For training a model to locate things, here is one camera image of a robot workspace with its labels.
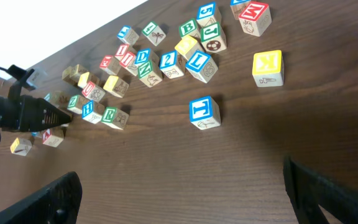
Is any yellow k block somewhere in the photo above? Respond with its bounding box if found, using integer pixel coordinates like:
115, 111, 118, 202
10, 138, 32, 156
252, 50, 285, 88

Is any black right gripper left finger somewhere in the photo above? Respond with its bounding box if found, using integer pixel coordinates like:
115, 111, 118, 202
0, 171, 83, 224

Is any blue 1 block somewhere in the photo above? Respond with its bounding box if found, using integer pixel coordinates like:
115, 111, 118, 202
185, 50, 218, 83

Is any blue D block centre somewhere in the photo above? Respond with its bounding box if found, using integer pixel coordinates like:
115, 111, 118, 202
134, 49, 160, 67

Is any green J block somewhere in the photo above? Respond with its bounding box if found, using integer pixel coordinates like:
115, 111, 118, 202
201, 22, 227, 54

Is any green R block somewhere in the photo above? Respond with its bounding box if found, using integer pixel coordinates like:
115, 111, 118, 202
101, 107, 129, 130

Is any blue T block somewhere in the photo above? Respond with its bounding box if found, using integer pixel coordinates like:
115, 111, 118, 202
189, 96, 221, 130

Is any yellow O block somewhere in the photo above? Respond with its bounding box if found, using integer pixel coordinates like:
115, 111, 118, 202
103, 75, 129, 98

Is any blue H block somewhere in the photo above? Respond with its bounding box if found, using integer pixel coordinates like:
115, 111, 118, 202
81, 100, 105, 124

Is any yellow K block far left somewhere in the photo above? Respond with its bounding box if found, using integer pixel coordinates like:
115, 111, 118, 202
10, 138, 32, 156

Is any blue d block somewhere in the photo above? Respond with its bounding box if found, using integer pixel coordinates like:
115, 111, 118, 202
230, 0, 251, 20
134, 49, 160, 67

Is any red I block lower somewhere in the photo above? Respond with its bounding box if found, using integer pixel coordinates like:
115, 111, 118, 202
119, 52, 138, 77

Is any blue P block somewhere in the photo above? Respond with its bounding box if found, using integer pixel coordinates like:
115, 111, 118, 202
31, 131, 42, 138

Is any yellow G block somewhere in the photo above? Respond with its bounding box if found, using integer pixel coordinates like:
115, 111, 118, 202
175, 35, 204, 61

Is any blue L block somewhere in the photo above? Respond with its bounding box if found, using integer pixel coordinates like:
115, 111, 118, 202
117, 26, 139, 46

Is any green Z block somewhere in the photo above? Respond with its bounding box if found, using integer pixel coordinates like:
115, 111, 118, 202
67, 95, 89, 114

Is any blue 5 block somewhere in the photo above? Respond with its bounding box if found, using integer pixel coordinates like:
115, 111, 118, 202
196, 2, 222, 27

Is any red A block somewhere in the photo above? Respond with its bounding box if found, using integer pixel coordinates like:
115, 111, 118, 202
42, 127, 64, 147

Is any blue D block right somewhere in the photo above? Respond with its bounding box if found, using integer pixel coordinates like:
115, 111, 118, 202
230, 0, 251, 20

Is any green B block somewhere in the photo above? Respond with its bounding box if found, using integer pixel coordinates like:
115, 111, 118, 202
178, 18, 201, 40

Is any yellow K block right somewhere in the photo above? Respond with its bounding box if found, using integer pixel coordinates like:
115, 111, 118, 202
252, 50, 285, 88

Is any red I block upper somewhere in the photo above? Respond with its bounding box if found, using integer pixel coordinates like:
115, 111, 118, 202
114, 44, 137, 61

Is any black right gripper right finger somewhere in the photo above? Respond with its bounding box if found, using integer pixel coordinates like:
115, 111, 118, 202
283, 156, 358, 223

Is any red E block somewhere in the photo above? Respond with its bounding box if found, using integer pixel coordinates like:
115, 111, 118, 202
99, 55, 121, 76

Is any blue 2 block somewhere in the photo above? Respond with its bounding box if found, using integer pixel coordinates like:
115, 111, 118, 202
160, 50, 186, 79

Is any red M block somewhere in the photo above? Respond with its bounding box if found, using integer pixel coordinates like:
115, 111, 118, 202
239, 1, 272, 37

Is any yellow C block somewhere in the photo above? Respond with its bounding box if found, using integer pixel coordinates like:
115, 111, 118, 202
78, 72, 100, 89

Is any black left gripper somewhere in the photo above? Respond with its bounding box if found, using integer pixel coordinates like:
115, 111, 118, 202
0, 95, 71, 131

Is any green N block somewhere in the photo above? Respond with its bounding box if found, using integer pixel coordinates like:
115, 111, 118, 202
138, 60, 163, 88

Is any red i block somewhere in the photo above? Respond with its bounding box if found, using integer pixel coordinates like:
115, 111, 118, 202
114, 44, 137, 61
119, 52, 138, 77

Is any red U block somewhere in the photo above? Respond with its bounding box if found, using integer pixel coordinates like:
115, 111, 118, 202
81, 82, 106, 103

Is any green 4 block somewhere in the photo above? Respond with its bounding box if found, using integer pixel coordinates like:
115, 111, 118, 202
142, 21, 166, 46

